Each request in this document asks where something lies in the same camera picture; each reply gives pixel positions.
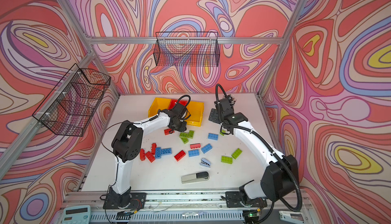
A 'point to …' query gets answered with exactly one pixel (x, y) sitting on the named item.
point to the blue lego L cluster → (160, 151)
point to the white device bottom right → (292, 217)
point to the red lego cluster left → (149, 156)
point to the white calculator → (80, 214)
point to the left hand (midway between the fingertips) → (184, 126)
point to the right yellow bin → (196, 109)
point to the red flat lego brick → (196, 145)
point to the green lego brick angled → (236, 153)
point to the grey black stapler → (195, 177)
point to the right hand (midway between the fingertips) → (220, 119)
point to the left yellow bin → (158, 103)
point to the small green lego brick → (221, 133)
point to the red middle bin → (173, 102)
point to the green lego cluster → (184, 136)
